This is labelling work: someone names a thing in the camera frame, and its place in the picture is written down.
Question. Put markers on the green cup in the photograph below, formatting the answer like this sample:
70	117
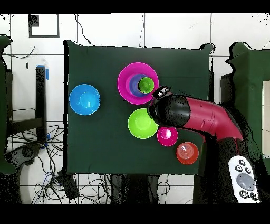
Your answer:
146	85

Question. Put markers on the small light blue bowl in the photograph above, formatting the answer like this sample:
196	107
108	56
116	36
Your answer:
132	84

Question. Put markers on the large pink bowl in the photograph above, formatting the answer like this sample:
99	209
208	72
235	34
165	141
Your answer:
123	84

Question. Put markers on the small pink bowl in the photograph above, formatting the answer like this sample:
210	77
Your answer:
167	137

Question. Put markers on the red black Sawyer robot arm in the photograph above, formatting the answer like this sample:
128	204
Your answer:
206	116

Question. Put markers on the lime green bowl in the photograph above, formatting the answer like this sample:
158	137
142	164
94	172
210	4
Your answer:
140	124

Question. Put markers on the orange bowl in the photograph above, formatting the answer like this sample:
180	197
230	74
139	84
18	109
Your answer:
187	153

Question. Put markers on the large light blue bowl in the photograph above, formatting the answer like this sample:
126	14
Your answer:
84	99

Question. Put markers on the dark green tablecloth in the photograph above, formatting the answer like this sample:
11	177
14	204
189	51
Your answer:
95	148

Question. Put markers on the green cloth covered side table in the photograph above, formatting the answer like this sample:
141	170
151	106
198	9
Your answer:
253	84
3	105

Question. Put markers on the black stand with blue tape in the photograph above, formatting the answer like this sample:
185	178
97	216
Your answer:
40	95

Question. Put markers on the black power brick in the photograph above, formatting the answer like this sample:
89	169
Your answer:
68	186

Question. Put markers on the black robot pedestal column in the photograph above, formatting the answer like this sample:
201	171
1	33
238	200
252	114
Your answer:
135	188

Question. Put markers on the black pedestal foot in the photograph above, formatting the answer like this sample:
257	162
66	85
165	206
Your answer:
23	153

